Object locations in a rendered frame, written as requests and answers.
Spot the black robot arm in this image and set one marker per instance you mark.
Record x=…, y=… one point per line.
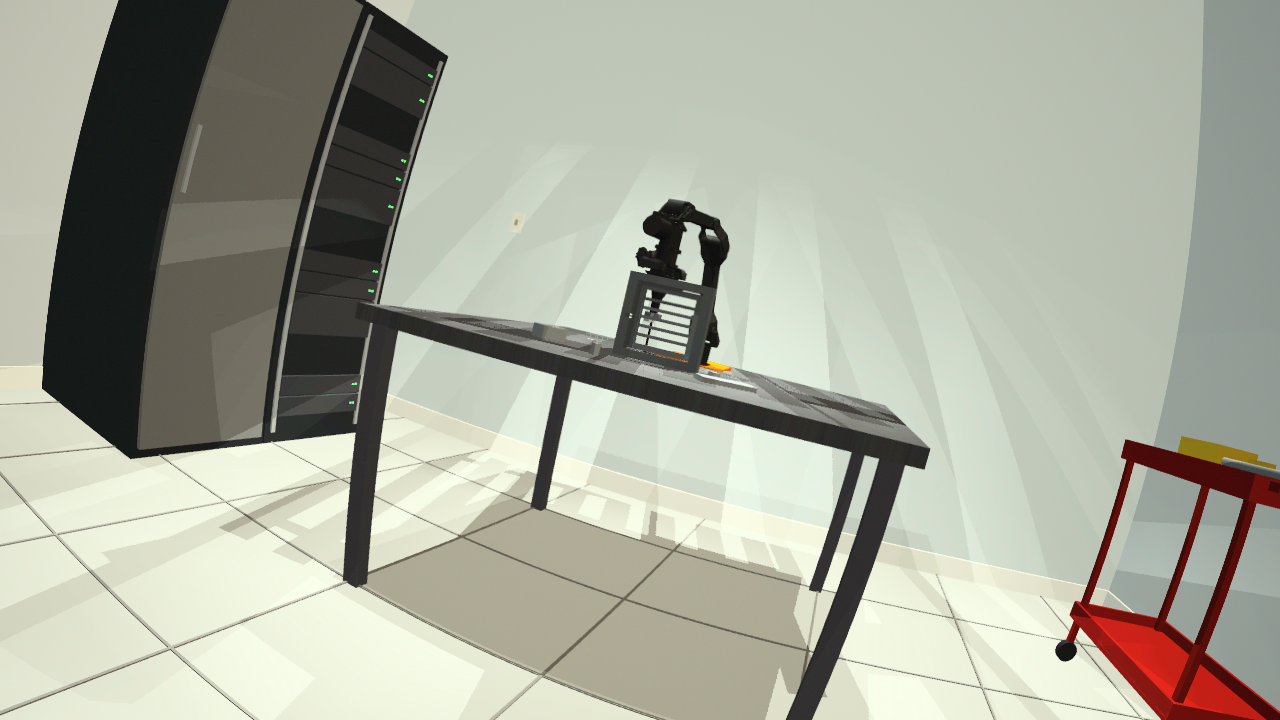
x=714, y=250

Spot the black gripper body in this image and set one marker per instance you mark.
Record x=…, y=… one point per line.
x=665, y=262

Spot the white flat rectangular block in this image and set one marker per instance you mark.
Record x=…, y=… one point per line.
x=724, y=382

